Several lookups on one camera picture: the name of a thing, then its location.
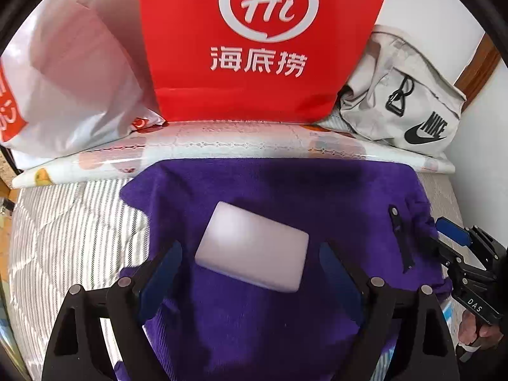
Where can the white plastic bag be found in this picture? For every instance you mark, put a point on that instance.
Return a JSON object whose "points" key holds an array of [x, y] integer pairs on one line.
{"points": [[79, 67]]}

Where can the striped bed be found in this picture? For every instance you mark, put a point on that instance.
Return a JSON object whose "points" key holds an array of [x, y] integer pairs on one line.
{"points": [[75, 238]]}

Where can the grey fabric bag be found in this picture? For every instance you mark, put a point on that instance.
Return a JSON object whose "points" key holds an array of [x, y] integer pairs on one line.
{"points": [[381, 87]]}

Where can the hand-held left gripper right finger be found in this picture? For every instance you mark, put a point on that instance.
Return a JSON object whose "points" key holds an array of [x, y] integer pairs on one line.
{"points": [[328, 264]]}

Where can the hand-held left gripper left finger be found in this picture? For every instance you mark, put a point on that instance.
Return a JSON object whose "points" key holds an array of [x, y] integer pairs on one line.
{"points": [[166, 272]]}

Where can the brown wooden headboard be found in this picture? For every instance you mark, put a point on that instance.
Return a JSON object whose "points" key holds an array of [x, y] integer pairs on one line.
{"points": [[482, 67]]}

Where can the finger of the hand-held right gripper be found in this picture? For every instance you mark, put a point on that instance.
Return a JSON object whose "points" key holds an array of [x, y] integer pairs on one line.
{"points": [[400, 238], [452, 230]]}

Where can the person's right hand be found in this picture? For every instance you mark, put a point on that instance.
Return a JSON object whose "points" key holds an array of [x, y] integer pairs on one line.
{"points": [[470, 331]]}

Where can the purple towel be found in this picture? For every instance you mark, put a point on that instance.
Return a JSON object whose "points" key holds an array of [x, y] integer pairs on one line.
{"points": [[258, 325]]}

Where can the blue and white box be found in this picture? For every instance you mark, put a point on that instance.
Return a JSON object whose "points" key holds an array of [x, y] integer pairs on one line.
{"points": [[448, 317]]}

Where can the printed paper roll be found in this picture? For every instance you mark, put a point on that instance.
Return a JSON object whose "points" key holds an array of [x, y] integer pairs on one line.
{"points": [[238, 139]]}

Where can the red paper bag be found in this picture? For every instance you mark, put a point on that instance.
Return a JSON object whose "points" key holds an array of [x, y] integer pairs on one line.
{"points": [[266, 95]]}

